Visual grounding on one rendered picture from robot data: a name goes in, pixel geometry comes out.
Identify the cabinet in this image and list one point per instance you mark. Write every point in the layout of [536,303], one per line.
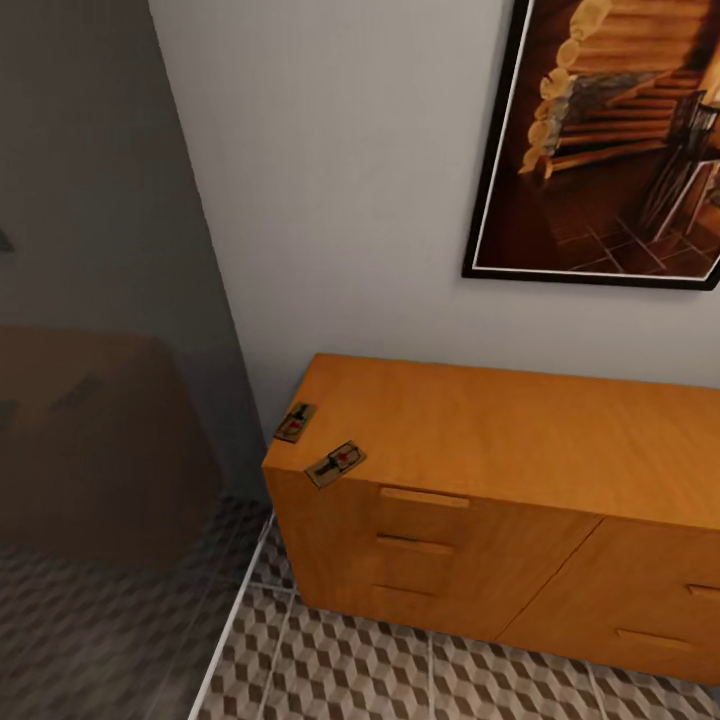
[568,515]

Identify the shower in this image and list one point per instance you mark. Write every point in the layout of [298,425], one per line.
[226,631]

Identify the mousetrap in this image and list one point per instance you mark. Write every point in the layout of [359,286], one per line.
[295,422]
[332,467]

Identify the door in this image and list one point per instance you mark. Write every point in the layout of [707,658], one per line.
[132,497]

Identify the picture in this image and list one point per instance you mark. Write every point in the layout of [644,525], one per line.
[602,164]

